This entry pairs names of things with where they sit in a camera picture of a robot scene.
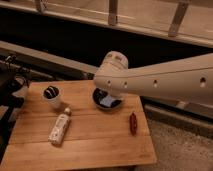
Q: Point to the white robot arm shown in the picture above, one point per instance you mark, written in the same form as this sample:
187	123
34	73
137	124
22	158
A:
189	79

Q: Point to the black bowl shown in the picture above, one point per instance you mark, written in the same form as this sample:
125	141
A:
99	94

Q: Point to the blue cloth in bowl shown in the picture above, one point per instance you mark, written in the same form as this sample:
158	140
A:
107	101

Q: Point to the red chili pepper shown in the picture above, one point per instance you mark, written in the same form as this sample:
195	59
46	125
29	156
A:
133	123

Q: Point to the wooden table board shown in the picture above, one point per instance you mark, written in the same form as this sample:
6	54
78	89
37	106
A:
94	139

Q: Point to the black item in cup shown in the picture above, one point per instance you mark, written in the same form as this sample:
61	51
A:
51	92

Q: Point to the white cup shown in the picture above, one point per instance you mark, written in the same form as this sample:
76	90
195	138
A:
55	103

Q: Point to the white plastic bottle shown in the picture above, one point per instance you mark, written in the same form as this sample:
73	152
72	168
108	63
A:
59	129

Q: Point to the black equipment at left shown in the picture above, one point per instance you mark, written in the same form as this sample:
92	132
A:
14	85

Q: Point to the metal frame rail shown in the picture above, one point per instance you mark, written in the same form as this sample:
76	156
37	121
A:
189	21

